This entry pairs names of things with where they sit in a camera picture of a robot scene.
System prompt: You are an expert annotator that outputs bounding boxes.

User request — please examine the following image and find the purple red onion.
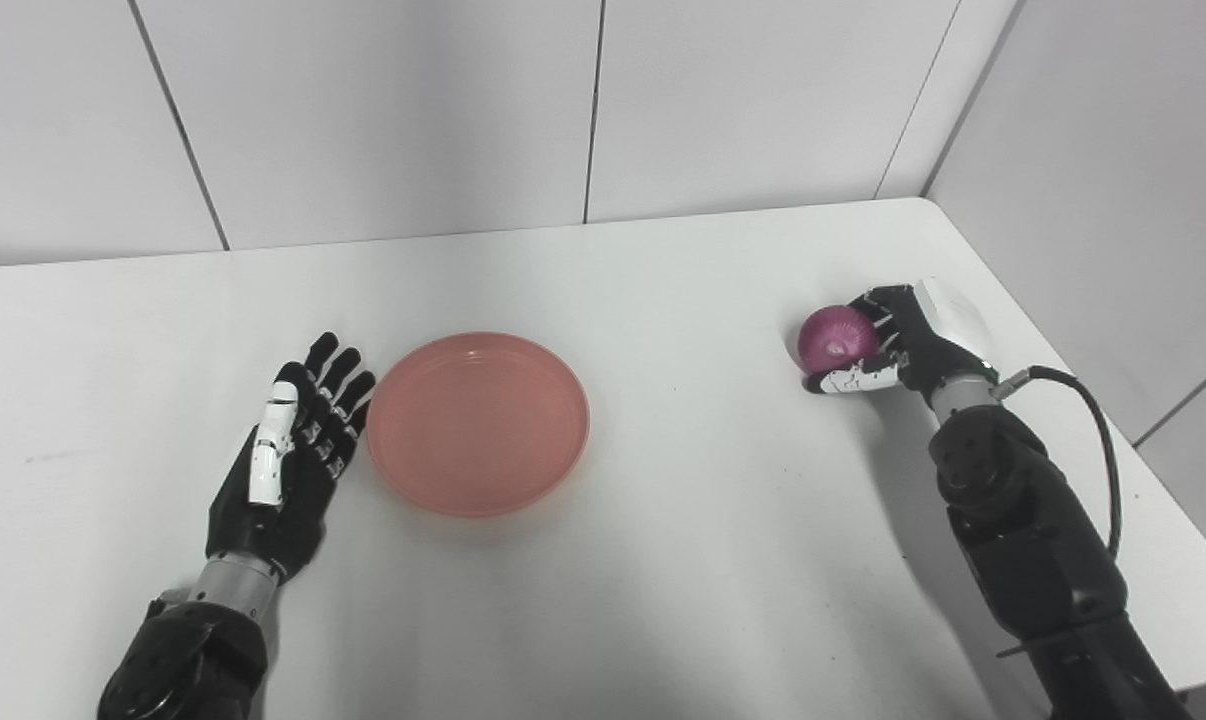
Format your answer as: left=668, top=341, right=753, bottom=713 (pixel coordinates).
left=797, top=304, right=879, bottom=377

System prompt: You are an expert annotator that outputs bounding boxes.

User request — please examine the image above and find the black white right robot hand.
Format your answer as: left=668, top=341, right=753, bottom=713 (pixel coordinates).
left=803, top=280, right=1001, bottom=406

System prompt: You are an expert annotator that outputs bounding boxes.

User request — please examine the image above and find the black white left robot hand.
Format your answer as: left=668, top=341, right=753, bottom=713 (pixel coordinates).
left=205, top=332, right=377, bottom=583

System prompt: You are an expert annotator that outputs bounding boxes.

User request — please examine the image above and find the pink round plate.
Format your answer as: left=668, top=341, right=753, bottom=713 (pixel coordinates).
left=366, top=332, right=592, bottom=519

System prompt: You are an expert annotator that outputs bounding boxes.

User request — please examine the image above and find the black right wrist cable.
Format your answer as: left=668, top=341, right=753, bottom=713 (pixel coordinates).
left=993, top=365, right=1124, bottom=561

